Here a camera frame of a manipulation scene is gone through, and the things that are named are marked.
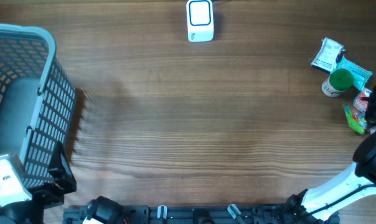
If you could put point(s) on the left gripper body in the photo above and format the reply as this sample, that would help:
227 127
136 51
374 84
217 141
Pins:
48 194

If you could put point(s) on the red white tissue packet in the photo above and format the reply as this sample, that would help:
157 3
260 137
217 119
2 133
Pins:
359 101

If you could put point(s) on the Haribo gummy candy bag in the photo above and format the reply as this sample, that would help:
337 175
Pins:
357 122

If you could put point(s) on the teal white tissue packet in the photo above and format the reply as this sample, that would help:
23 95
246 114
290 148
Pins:
360 75

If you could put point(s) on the green lid jar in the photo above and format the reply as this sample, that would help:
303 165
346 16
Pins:
338 82

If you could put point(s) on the white paper pouch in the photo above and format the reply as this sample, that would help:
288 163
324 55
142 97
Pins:
328 55

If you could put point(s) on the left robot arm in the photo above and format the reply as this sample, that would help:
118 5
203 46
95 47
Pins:
100 210

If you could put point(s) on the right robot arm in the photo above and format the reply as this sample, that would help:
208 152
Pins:
320 204

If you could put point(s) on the white barcode scanner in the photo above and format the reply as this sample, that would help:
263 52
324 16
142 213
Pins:
200 20

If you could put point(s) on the grey plastic mesh basket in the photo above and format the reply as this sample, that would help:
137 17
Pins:
37 100

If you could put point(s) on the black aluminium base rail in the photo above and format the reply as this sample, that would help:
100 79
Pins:
257 214

